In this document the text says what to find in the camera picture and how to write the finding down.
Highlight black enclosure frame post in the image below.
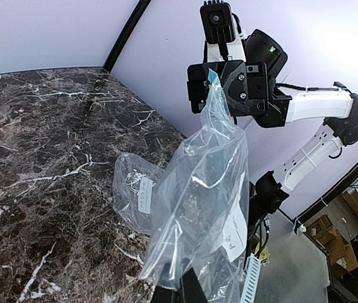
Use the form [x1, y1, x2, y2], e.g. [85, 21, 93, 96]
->
[103, 0, 151, 73]

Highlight cardboard boxes in background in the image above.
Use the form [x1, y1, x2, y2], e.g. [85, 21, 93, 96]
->
[306, 185, 358, 282]

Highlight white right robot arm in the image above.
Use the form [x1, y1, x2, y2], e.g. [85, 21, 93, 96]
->
[187, 30, 358, 217]

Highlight large clear zip bag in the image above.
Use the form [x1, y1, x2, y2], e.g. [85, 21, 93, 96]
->
[140, 71, 249, 302]

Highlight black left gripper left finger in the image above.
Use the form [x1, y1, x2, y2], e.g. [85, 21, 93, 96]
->
[152, 286, 179, 303]

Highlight white slotted cable duct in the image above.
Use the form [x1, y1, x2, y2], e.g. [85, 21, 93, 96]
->
[239, 253, 261, 303]

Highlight small clear zip bag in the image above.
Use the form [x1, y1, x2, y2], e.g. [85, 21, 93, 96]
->
[112, 153, 164, 235]

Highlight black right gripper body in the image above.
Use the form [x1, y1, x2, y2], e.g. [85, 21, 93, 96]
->
[187, 60, 269, 117]

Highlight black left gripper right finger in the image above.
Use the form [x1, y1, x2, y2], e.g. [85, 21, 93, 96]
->
[179, 268, 208, 303]

